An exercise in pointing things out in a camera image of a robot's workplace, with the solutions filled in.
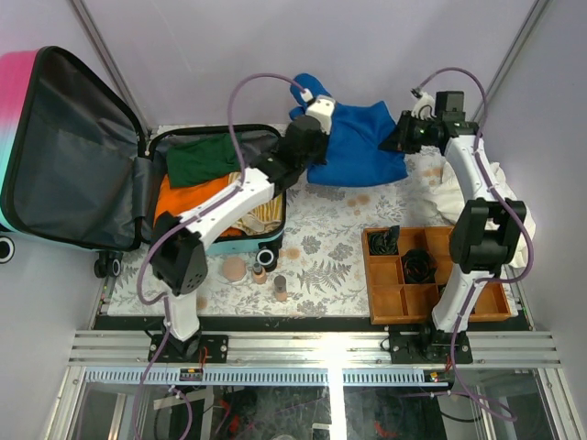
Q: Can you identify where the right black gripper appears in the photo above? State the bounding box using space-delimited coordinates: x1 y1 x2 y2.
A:
377 110 438 155

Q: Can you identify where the blue garment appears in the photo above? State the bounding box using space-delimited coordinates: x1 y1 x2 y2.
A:
307 101 407 187

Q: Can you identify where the yellow white striped towel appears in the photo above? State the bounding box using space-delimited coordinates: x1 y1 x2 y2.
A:
222 194 284 237

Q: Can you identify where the dark green garment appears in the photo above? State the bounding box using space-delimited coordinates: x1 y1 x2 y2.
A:
166 134 240 189

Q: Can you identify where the orange garment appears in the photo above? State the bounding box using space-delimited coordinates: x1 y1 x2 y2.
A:
153 175 229 223

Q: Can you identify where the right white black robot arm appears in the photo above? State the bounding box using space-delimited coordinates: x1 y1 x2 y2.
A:
392 89 526 362

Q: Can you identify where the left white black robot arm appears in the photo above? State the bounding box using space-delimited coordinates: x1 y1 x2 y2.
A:
148 115 404 362

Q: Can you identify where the rolled black belt top-left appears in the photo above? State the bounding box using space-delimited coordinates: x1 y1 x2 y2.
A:
368 225 400 256

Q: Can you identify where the rolled black belt centre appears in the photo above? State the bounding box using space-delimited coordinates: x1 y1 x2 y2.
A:
401 248 437 284

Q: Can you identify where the floral patterned table mat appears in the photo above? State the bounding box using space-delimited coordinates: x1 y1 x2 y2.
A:
105 121 524 318

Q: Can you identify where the small bottle black cap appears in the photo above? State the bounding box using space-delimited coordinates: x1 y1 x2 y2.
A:
251 262 267 284

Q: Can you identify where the small bottle grey cap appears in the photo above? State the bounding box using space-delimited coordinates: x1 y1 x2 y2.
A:
273 275 288 302

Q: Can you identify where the round peach compact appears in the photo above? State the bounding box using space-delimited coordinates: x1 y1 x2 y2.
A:
222 256 247 282

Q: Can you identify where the wooden compartment tray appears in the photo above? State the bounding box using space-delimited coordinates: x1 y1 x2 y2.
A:
361 225 513 325

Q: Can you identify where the pink teal open suitcase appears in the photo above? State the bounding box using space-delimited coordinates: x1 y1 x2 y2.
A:
0 45 287 279

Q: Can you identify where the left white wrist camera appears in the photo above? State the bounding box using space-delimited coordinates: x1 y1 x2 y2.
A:
305 94 337 136

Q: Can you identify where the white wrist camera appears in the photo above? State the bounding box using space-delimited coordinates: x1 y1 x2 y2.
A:
411 88 435 120
305 94 337 136

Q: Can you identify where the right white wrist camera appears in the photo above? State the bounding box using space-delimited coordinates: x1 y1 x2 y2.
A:
411 88 435 120

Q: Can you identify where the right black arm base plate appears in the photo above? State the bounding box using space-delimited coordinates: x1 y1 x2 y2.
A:
387 332 473 365

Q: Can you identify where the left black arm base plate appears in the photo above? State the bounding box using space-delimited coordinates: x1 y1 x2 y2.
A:
155 335 229 364

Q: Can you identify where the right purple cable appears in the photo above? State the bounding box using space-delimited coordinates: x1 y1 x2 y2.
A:
412 67 536 423

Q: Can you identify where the aluminium rail frame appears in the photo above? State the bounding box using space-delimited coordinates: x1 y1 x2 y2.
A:
45 330 586 439

